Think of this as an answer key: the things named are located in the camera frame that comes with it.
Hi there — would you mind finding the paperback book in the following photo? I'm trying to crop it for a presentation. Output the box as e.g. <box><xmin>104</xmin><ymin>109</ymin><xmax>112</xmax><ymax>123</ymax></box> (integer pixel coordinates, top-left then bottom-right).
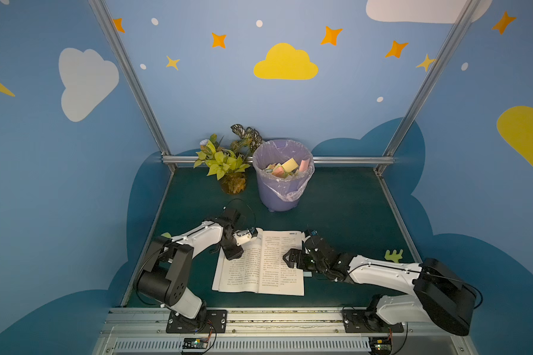
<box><xmin>212</xmin><ymin>229</ymin><xmax>305</xmax><ymax>296</ymax></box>

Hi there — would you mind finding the pink sticky note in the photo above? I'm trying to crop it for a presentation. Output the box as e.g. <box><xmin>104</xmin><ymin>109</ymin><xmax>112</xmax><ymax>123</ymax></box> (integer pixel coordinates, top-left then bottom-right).
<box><xmin>298</xmin><ymin>159</ymin><xmax>310</xmax><ymax>172</ymax></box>

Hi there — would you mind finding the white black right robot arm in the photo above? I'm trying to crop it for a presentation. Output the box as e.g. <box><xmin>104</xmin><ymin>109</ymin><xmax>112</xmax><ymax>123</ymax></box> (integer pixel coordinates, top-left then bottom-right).
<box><xmin>282</xmin><ymin>231</ymin><xmax>481</xmax><ymax>337</ymax></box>

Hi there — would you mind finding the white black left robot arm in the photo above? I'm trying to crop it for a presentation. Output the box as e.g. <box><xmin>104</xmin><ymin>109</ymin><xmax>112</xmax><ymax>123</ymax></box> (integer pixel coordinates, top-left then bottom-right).
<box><xmin>136</xmin><ymin>217</ymin><xmax>243</xmax><ymax>320</ymax></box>

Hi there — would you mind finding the green toy rake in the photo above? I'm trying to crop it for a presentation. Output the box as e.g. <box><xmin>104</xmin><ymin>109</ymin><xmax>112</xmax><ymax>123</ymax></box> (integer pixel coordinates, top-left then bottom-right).
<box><xmin>384</xmin><ymin>249</ymin><xmax>404</xmax><ymax>263</ymax></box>

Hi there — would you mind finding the green potted plant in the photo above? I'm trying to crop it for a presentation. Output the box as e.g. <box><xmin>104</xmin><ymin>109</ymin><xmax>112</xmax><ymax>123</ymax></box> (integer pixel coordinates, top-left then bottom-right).
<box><xmin>193</xmin><ymin>124</ymin><xmax>264</xmax><ymax>195</ymax></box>

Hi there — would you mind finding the purple trash bin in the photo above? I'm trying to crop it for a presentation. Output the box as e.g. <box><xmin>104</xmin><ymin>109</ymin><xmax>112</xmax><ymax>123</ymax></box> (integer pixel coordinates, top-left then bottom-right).
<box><xmin>253</xmin><ymin>140</ymin><xmax>315</xmax><ymax>212</ymax></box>

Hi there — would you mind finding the left circuit board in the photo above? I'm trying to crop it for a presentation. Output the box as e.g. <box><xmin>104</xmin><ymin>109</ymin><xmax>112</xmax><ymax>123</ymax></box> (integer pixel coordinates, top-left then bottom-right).
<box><xmin>182</xmin><ymin>338</ymin><xmax>210</xmax><ymax>351</ymax></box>

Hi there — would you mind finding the circuit board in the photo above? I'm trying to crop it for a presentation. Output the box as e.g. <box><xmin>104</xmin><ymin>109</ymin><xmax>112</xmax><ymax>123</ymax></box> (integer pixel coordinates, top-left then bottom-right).
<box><xmin>369</xmin><ymin>337</ymin><xmax>392</xmax><ymax>355</ymax></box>
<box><xmin>182</xmin><ymin>338</ymin><xmax>210</xmax><ymax>351</ymax></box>

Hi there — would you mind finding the right circuit board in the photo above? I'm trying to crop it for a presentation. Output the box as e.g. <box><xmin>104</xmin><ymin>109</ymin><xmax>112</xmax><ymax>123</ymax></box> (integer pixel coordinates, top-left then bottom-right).
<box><xmin>369</xmin><ymin>337</ymin><xmax>392</xmax><ymax>355</ymax></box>

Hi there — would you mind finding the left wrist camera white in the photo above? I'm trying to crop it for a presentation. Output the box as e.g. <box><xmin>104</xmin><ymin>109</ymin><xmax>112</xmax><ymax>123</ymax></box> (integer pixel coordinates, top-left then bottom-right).
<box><xmin>233</xmin><ymin>227</ymin><xmax>259</xmax><ymax>246</ymax></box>

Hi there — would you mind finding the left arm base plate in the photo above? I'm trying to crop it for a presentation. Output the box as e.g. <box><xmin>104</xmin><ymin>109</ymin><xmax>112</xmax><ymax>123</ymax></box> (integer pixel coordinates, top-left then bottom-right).
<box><xmin>166</xmin><ymin>309</ymin><xmax>228</xmax><ymax>334</ymax></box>

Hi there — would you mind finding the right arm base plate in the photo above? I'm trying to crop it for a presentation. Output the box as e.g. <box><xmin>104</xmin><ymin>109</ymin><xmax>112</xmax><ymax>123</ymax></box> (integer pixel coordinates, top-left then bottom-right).
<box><xmin>341</xmin><ymin>307</ymin><xmax>405</xmax><ymax>334</ymax></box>

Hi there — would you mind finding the rear aluminium frame bar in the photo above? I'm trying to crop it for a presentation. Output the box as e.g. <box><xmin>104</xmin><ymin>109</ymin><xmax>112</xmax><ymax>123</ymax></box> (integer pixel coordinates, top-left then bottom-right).
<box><xmin>161</xmin><ymin>155</ymin><xmax>395</xmax><ymax>166</ymax></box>

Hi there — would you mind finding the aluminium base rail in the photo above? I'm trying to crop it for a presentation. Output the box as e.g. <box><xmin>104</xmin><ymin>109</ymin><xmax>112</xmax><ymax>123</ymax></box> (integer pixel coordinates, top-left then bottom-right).
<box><xmin>93</xmin><ymin>307</ymin><xmax>478</xmax><ymax>354</ymax></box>

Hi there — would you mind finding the left aluminium frame post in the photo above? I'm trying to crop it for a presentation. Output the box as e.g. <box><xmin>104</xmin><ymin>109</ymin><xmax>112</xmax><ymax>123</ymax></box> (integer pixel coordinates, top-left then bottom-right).
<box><xmin>88</xmin><ymin>0</ymin><xmax>176</xmax><ymax>174</ymax></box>

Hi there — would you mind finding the aluminium corner frame post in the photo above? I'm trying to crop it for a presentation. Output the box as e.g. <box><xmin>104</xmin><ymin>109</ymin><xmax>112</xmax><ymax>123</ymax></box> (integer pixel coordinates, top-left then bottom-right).
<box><xmin>375</xmin><ymin>0</ymin><xmax>481</xmax><ymax>178</ymax></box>

